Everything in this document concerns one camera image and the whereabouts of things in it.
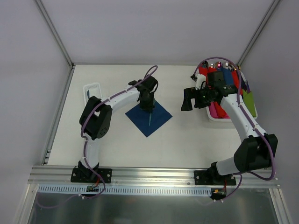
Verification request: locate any dark blue paper napkin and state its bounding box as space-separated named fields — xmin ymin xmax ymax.
xmin=125 ymin=101 xmax=172 ymax=137

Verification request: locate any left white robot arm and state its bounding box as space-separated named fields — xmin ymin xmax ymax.
xmin=76 ymin=76 xmax=158 ymax=182

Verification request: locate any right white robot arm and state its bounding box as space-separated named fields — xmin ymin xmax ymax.
xmin=181 ymin=71 xmax=278 ymax=185

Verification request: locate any green napkin roll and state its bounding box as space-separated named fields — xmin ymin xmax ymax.
xmin=242 ymin=90 xmax=257 ymax=118

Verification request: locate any large white plastic basket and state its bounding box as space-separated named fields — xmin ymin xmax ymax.
xmin=205 ymin=69 xmax=258 ymax=129

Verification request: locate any small white plastic basket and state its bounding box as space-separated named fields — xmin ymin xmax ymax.
xmin=83 ymin=83 xmax=102 ymax=105

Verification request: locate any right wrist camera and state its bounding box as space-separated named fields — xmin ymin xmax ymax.
xmin=191 ymin=73 xmax=206 ymax=90

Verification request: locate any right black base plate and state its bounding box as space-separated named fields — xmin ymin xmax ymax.
xmin=193 ymin=170 xmax=236 ymax=186

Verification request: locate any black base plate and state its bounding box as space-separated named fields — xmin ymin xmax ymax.
xmin=71 ymin=167 xmax=113 ymax=183
xmin=193 ymin=170 xmax=236 ymax=186

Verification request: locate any white slotted cable duct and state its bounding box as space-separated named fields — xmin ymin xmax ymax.
xmin=37 ymin=184 xmax=212 ymax=197

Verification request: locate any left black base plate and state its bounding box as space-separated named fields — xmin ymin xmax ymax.
xmin=71 ymin=167 xmax=113 ymax=183

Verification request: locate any aluminium mounting rail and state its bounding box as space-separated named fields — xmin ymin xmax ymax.
xmin=28 ymin=165 xmax=281 ymax=189

